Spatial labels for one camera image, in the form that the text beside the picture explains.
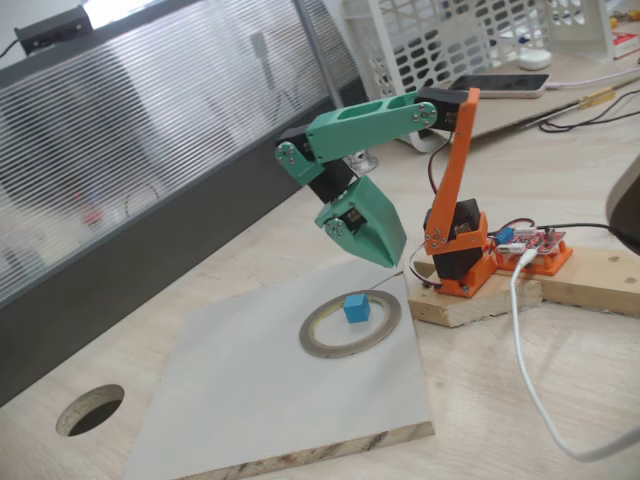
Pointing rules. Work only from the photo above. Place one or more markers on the blue cube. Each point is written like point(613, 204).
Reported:
point(356, 309)

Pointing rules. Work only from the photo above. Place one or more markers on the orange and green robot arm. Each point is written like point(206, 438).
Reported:
point(370, 125)

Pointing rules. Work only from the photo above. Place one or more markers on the wooden base block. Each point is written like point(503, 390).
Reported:
point(465, 310)

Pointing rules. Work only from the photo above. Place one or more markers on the red controller circuit board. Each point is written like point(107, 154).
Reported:
point(542, 242)

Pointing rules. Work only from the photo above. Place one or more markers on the grey metal pole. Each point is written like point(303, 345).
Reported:
point(320, 50)

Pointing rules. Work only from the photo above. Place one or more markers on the smartphone with pink case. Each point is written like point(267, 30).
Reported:
point(510, 85)

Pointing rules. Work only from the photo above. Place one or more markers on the white laminated board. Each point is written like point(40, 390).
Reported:
point(280, 410)

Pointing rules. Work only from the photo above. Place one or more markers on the light wooden plank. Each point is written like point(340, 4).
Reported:
point(595, 280)

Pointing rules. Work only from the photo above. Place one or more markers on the brown cardboard sheet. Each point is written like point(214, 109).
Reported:
point(560, 100)

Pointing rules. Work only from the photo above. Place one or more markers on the white earbuds case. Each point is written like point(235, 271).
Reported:
point(534, 61)

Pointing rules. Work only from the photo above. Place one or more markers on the frosted glass desk partition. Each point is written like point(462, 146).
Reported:
point(150, 125)

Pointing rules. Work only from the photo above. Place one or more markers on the grey rounded object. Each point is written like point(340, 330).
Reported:
point(627, 210)

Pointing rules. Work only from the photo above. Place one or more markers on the white perforated plastic basket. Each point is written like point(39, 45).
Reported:
point(602, 42)

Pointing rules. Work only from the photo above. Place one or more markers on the red and white box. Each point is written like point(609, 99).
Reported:
point(627, 45)

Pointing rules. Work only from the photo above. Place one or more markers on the black box device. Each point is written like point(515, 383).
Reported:
point(52, 27)

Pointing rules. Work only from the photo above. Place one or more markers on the orange controller board mount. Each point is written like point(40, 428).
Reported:
point(557, 265)

